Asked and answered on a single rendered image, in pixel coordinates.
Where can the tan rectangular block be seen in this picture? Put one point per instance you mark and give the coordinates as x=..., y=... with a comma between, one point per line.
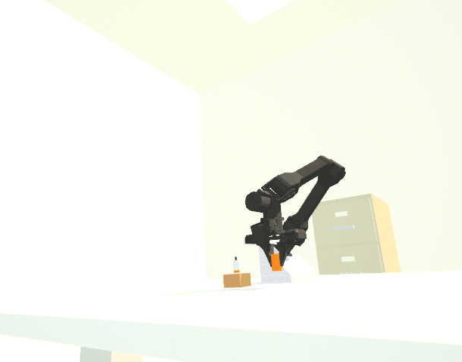
x=237, y=280

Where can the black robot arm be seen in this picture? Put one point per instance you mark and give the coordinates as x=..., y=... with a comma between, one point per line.
x=285, y=186

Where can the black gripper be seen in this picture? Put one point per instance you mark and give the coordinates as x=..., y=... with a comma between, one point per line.
x=285, y=238

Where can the white marker with orange band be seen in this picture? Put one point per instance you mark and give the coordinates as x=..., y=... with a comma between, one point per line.
x=236, y=265

